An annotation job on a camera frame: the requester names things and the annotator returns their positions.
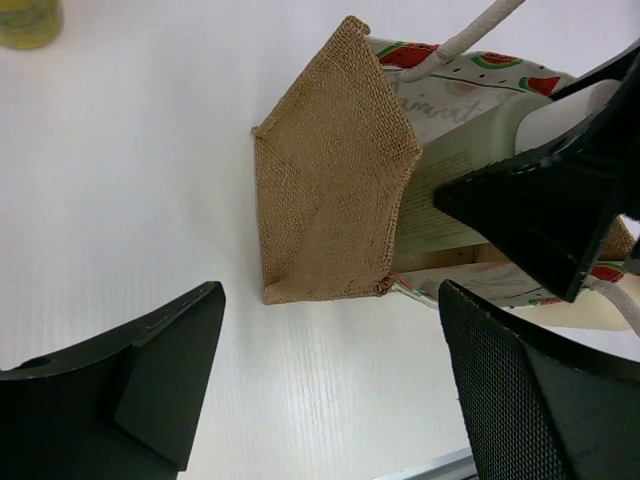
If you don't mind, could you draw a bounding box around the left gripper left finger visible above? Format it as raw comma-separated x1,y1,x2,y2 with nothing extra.
1,281,224,479

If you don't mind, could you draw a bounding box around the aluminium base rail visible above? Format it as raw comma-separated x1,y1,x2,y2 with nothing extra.
376,448,479,480

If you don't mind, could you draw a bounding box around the yellow dish soap bottle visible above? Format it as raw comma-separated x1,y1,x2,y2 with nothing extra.
1,0,64,50

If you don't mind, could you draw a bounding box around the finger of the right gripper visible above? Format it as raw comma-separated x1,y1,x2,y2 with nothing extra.
550,39,640,100
433,64,639,302

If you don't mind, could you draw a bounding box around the cream pump lotion bottle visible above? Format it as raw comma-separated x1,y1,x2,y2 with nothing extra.
509,290,631,331

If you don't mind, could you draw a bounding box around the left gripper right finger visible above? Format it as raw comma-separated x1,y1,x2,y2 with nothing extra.
438,280,639,479

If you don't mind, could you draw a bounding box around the pale green white-capped bottle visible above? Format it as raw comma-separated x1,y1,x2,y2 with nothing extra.
395,79,621,254

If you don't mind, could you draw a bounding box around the jute watermelon canvas bag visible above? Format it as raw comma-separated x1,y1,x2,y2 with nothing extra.
252,1,639,327

